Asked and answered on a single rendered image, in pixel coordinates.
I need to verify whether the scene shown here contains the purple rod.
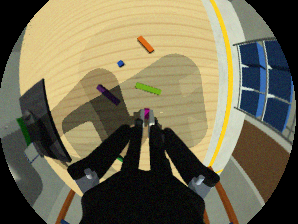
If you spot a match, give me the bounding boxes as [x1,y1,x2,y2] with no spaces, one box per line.
[96,84,121,106]

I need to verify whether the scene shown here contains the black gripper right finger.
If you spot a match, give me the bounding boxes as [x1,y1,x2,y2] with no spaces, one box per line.
[148,110,220,208]

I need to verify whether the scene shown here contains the orange rod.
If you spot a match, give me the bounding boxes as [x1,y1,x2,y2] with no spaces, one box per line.
[137,36,154,53]

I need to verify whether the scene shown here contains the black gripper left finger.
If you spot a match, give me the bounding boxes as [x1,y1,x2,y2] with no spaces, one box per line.
[67,109,145,207]

